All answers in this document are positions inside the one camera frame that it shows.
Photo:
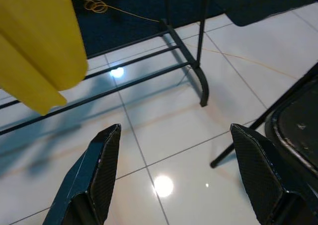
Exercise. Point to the black metal clothes rack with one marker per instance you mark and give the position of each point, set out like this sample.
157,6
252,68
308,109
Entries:
205,91

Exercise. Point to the black folding chair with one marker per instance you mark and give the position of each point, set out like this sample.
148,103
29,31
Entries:
298,125

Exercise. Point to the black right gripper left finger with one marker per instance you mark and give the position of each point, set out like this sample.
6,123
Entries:
87,185

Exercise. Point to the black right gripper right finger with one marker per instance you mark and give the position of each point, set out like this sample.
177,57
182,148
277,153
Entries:
261,180

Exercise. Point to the yellow polo shirt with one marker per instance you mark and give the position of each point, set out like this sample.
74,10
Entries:
37,36

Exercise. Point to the dark grey floor mat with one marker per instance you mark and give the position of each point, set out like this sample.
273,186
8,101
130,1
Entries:
261,4

